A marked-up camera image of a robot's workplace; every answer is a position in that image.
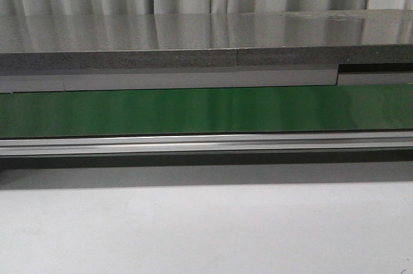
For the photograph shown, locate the green conveyor belt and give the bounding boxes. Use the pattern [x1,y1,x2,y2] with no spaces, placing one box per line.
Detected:
[1,84,412,139]

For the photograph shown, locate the grey stone countertop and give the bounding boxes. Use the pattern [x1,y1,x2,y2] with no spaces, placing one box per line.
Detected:
[1,10,412,74]

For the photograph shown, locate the grey cabinet front panel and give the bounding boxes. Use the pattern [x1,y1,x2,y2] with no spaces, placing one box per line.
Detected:
[1,63,412,93]

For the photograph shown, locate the aluminium conveyor frame rail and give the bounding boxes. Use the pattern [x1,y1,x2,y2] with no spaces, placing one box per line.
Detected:
[1,130,412,157]

